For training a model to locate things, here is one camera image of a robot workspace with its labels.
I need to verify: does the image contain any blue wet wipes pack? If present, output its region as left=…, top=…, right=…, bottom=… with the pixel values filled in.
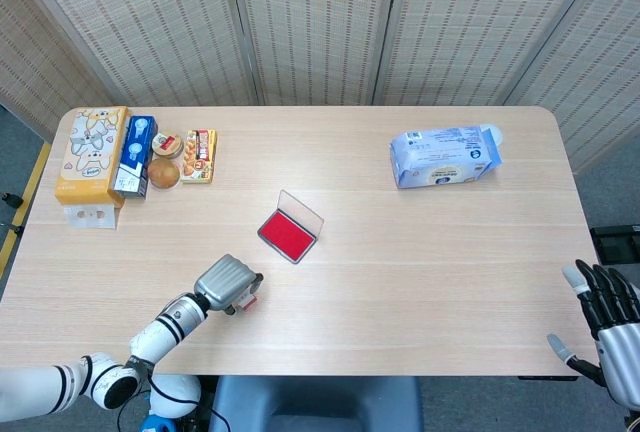
left=389, top=122, right=505, bottom=190

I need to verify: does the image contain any grey blue robot chest cover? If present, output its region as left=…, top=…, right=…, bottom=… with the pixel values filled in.
left=208, top=375, right=425, bottom=432

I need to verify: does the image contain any yellow floor tape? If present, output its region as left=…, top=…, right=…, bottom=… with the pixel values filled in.
left=0, top=140, right=53, bottom=278

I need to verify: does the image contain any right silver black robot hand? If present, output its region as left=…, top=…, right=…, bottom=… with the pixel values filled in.
left=546, top=259, right=640, bottom=411

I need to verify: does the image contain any white rounded robot cover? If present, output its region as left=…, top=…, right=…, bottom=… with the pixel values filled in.
left=149, top=375, right=202, bottom=417

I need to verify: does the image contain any red ink pad clear lid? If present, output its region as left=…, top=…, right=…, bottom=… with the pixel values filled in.
left=256, top=189, right=325, bottom=266

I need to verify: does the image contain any round food tin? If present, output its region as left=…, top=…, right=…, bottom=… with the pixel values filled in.
left=150, top=132, right=184, bottom=158

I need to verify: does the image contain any yellow curry box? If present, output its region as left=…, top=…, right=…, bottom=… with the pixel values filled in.
left=179, top=128, right=218, bottom=185

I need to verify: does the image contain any yellow cartoon tissue box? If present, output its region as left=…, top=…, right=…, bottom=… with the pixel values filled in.
left=54, top=106, right=129, bottom=208

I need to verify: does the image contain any brown bread bun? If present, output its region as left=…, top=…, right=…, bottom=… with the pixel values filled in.
left=146, top=157, right=181, bottom=189

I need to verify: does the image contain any woven folding screen panel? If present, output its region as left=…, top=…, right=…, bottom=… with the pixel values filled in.
left=0, top=0, right=124, bottom=143
left=372, top=0, right=619, bottom=107
left=9, top=0, right=261, bottom=107
left=504, top=0, right=640, bottom=173
left=227, top=0, right=401, bottom=107

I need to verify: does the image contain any blue robot base part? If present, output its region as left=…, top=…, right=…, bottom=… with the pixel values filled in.
left=142, top=414, right=177, bottom=432

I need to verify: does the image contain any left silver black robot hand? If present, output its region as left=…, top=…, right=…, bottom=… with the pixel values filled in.
left=193, top=253, right=265, bottom=317

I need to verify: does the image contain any blue light bulb box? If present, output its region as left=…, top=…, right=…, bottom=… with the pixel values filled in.
left=112, top=114, right=159, bottom=200

